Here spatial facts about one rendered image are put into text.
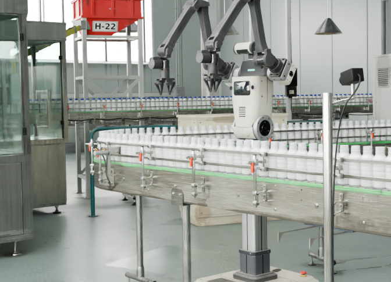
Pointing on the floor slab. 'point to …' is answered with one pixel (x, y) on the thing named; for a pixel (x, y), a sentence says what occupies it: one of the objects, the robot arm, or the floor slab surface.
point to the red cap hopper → (110, 24)
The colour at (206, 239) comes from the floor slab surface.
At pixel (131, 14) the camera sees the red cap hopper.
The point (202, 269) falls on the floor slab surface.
